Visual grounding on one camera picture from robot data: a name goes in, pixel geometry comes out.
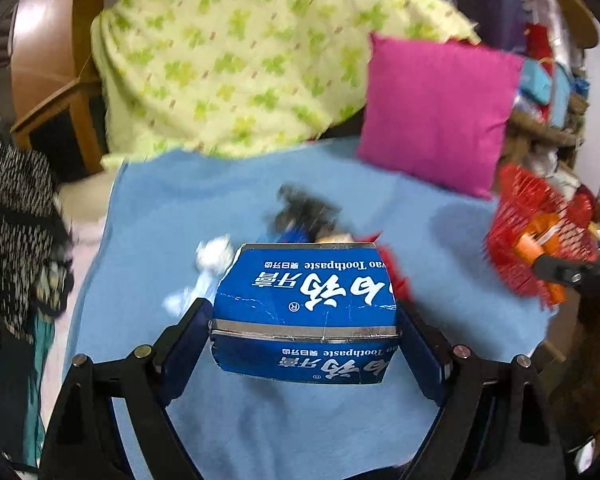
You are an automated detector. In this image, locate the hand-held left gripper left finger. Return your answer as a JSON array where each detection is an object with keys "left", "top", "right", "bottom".
[{"left": 40, "top": 298, "right": 214, "bottom": 480}]

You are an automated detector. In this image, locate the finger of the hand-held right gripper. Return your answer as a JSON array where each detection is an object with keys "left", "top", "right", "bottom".
[{"left": 529, "top": 254, "right": 600, "bottom": 311}]

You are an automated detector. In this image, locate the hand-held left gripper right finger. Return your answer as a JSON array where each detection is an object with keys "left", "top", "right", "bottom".
[{"left": 396, "top": 304, "right": 562, "bottom": 480}]

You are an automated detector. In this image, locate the blue toothpaste box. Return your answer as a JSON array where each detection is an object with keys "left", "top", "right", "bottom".
[{"left": 208, "top": 242, "right": 401, "bottom": 386}]

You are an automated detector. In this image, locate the shiny blue plastic bag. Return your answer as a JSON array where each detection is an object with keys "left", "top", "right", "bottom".
[{"left": 272, "top": 227, "right": 313, "bottom": 245}]

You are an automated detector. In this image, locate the black plastic bag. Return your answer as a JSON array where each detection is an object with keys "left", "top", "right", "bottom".
[{"left": 265, "top": 184, "right": 343, "bottom": 241}]

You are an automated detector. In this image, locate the orange plastic piece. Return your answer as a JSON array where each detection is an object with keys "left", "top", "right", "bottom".
[{"left": 512, "top": 214, "right": 568, "bottom": 305}]

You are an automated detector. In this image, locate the red wrapper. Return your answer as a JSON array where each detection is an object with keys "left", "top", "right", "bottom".
[{"left": 355, "top": 231, "right": 415, "bottom": 303}]

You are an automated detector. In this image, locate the crumpled white tissue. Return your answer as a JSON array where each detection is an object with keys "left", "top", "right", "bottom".
[{"left": 162, "top": 235, "right": 236, "bottom": 318}]

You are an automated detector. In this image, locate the light blue blanket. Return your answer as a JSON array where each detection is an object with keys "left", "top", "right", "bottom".
[{"left": 62, "top": 137, "right": 561, "bottom": 480}]

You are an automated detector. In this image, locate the wicker basket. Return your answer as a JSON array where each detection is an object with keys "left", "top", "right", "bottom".
[{"left": 502, "top": 95, "right": 591, "bottom": 171}]

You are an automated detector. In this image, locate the black white spotted cloth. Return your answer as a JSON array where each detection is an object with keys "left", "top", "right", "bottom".
[{"left": 0, "top": 140, "right": 76, "bottom": 343}]

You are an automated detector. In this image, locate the magenta pillow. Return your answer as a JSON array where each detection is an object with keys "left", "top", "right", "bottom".
[{"left": 356, "top": 32, "right": 526, "bottom": 200}]

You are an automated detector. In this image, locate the pile of colourful clothes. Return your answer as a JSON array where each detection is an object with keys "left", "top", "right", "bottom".
[{"left": 430, "top": 0, "right": 592, "bottom": 111}]

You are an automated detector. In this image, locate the wooden nightstand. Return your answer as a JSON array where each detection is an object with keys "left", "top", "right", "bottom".
[{"left": 11, "top": 80, "right": 108, "bottom": 183}]

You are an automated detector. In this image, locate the green clover print quilt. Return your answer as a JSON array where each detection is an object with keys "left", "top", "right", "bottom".
[{"left": 90, "top": 0, "right": 481, "bottom": 171}]

